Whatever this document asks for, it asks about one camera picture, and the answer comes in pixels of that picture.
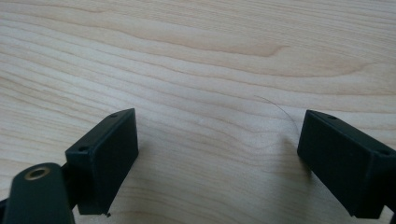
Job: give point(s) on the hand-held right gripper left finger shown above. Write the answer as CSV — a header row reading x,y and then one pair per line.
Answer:
x,y
102,161

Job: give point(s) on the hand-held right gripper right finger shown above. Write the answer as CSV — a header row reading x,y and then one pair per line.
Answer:
x,y
345,161

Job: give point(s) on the thin dark hair strand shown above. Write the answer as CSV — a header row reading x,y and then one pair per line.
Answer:
x,y
281,107

